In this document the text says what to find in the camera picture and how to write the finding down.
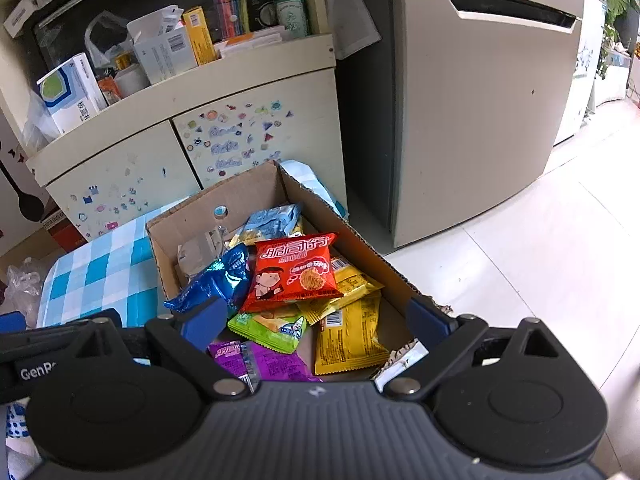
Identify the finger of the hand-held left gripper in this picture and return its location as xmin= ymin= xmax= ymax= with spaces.
xmin=0 ymin=309 xmax=123 ymax=354

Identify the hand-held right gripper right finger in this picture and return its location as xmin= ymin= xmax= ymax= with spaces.
xmin=372 ymin=297 xmax=577 ymax=402

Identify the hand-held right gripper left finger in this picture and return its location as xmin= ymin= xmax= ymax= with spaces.
xmin=75 ymin=296 xmax=257 ymax=404

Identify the blue foil snack packet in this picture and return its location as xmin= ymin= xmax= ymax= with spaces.
xmin=164 ymin=242 xmax=252 ymax=317

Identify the pink white snack packet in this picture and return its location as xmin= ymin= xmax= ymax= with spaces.
xmin=370 ymin=337 xmax=428 ymax=393

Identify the green snack packet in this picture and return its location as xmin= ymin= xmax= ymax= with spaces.
xmin=227 ymin=305 xmax=308 ymax=356

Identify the silver snack packet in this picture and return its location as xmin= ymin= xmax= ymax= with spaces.
xmin=176 ymin=227 xmax=241 ymax=281

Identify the yellow snack packet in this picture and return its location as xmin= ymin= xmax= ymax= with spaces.
xmin=327 ymin=255 xmax=385 ymax=306
xmin=296 ymin=297 xmax=351 ymax=326
xmin=314 ymin=294 xmax=392 ymax=376

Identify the purple snack packet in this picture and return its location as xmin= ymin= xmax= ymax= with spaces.
xmin=207 ymin=340 xmax=323 ymax=393

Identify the red snack packet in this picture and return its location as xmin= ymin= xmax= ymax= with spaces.
xmin=240 ymin=232 xmax=345 ymax=315

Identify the cardboard box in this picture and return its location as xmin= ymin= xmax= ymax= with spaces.
xmin=146 ymin=160 xmax=456 ymax=386

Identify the light blue snack packet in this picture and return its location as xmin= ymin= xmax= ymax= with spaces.
xmin=235 ymin=203 xmax=304 ymax=247

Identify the person's left hand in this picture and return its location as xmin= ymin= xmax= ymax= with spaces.
xmin=4 ymin=402 xmax=43 ymax=468

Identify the clear plastic bag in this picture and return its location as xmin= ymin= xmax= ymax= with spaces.
xmin=84 ymin=10 xmax=133 ymax=68
xmin=5 ymin=257 xmax=46 ymax=328
xmin=22 ymin=90 xmax=61 ymax=153

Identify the blue white checkered tablecloth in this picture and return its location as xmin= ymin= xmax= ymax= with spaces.
xmin=37 ymin=159 xmax=351 ymax=328

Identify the red brown cardboard carton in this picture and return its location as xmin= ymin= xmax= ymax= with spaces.
xmin=42 ymin=200 xmax=88 ymax=253

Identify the cream sticker-covered cabinet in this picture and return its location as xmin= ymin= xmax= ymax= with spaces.
xmin=0 ymin=0 xmax=351 ymax=256

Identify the beige refrigerator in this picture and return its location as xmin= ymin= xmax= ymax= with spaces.
xmin=345 ymin=0 xmax=586 ymax=248

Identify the white blue box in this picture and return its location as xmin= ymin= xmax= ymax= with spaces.
xmin=36 ymin=52 xmax=109 ymax=135

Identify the white plastic jar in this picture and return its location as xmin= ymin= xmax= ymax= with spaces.
xmin=114 ymin=62 xmax=148 ymax=98

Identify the white side cabinet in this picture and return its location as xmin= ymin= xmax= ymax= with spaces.
xmin=552 ymin=0 xmax=608 ymax=147

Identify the white barcode box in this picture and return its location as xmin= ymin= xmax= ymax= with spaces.
xmin=126 ymin=5 xmax=199 ymax=86

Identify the flat white orange box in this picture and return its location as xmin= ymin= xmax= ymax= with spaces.
xmin=214 ymin=27 xmax=287 ymax=59

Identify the yellow box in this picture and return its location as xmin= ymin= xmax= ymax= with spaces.
xmin=181 ymin=6 xmax=219 ymax=67

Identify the grey hanging bag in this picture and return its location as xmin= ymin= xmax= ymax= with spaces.
xmin=324 ymin=0 xmax=382 ymax=61

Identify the colourful marker pack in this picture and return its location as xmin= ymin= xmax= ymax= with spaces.
xmin=210 ymin=0 xmax=251 ymax=41

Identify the green white box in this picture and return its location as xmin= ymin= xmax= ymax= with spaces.
xmin=272 ymin=0 xmax=309 ymax=39

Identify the small white carton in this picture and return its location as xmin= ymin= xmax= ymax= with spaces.
xmin=2 ymin=0 xmax=40 ymax=38

